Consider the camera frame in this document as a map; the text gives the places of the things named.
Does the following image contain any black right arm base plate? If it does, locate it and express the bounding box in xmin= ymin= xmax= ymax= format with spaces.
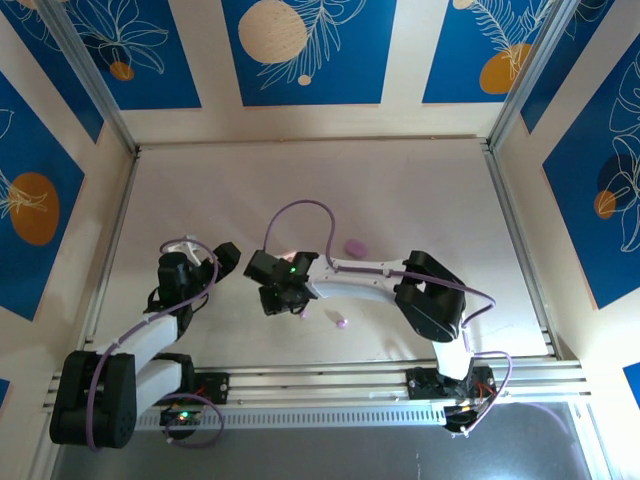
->
xmin=405 ymin=365 xmax=496 ymax=401

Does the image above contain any black controller board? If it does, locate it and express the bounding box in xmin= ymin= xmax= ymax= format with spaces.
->
xmin=158 ymin=405 xmax=204 ymax=430
xmin=443 ymin=402 xmax=496 ymax=437

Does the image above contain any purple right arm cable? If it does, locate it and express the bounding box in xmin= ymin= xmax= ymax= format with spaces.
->
xmin=262 ymin=199 xmax=514 ymax=436

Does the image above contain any slotted grey cable duct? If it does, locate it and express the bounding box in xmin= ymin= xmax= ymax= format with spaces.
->
xmin=62 ymin=403 xmax=584 ymax=432

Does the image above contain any aluminium table side rail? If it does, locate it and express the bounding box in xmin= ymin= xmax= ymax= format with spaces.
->
xmin=482 ymin=139 xmax=564 ymax=361
xmin=74 ymin=147 xmax=142 ymax=374

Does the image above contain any aluminium table edge rail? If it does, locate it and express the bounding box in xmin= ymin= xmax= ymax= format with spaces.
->
xmin=42 ymin=357 xmax=594 ymax=412

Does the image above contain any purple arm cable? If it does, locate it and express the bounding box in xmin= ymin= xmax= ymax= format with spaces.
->
xmin=87 ymin=239 xmax=225 ymax=450
xmin=262 ymin=199 xmax=514 ymax=436

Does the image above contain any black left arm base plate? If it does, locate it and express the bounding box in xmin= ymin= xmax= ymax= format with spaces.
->
xmin=179 ymin=372 xmax=231 ymax=407

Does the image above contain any aluminium frame post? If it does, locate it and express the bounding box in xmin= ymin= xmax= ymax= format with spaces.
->
xmin=37 ymin=0 xmax=140 ymax=154
xmin=485 ymin=0 xmax=601 ymax=151

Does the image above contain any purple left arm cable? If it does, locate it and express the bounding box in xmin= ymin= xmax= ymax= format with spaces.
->
xmin=87 ymin=239 xmax=225 ymax=450

